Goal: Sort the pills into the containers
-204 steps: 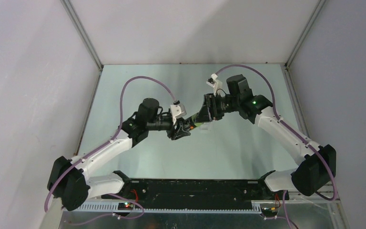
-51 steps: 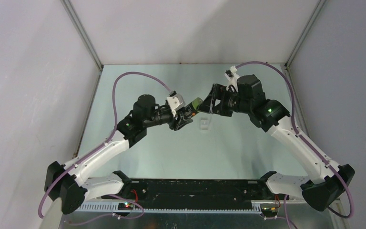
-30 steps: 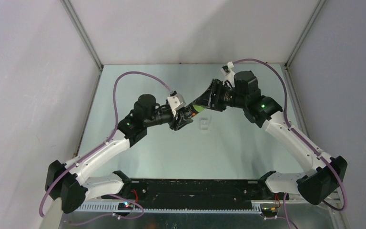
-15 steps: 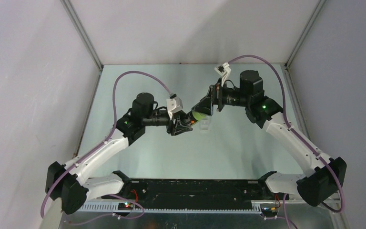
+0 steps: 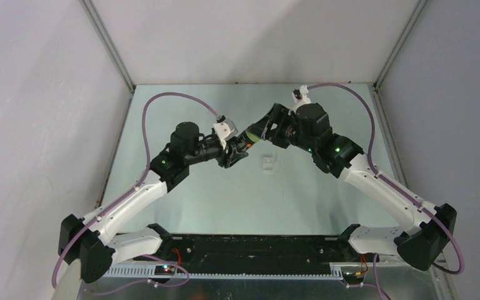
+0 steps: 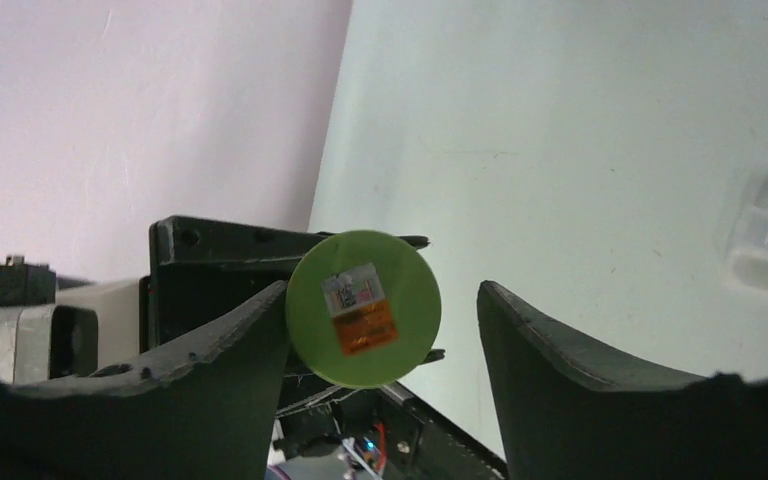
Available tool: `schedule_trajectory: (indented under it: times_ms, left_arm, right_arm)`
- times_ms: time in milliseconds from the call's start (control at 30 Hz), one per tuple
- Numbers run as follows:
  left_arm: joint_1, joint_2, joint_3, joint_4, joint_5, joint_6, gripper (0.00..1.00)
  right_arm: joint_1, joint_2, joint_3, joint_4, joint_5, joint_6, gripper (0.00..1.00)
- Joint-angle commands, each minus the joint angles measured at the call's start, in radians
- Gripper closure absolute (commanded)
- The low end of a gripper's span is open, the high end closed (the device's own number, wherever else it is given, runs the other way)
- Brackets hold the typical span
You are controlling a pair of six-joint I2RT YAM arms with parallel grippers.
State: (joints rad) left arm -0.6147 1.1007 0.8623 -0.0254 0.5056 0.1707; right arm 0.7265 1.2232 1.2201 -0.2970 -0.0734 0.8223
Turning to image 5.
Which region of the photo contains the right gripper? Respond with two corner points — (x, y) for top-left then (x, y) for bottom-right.
(247, 103), (316, 154)

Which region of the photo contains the green pill bottle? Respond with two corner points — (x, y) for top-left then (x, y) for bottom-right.
(236, 129), (260, 152)

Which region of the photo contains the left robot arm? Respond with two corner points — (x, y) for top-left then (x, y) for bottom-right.
(59, 119), (258, 283)

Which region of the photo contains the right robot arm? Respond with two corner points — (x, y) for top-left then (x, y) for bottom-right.
(241, 103), (457, 271)

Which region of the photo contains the left electronics board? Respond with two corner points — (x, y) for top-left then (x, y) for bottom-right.
(154, 264), (177, 276)

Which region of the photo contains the electronics board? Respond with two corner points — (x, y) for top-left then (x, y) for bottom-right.
(342, 271), (364, 278)
(154, 264), (177, 276)

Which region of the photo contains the right electronics board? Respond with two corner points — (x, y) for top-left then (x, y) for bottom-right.
(342, 271), (364, 278)

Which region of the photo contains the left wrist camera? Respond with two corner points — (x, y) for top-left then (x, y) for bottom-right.
(212, 115), (238, 150)

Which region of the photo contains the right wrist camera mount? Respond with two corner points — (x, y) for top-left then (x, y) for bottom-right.
(291, 85), (311, 113)

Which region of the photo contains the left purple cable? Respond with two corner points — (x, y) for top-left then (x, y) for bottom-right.
(51, 91), (222, 289)

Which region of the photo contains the purple cable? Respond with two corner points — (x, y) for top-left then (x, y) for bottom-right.
(51, 91), (222, 289)
(306, 82), (465, 276)

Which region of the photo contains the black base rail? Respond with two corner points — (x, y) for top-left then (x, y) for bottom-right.
(156, 234), (360, 276)

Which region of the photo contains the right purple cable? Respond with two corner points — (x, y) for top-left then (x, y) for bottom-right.
(306, 82), (465, 276)

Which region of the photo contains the white cable duct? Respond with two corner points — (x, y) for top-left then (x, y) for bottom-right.
(102, 264), (343, 281)

